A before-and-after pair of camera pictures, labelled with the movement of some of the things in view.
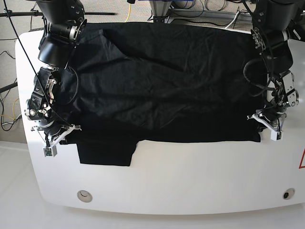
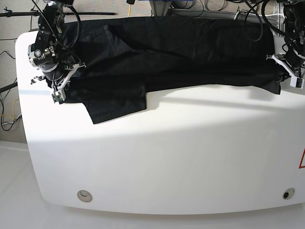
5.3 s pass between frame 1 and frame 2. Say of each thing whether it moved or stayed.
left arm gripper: moved
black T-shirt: moved
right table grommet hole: stayed
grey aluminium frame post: stayed
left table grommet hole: stayed
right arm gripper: moved
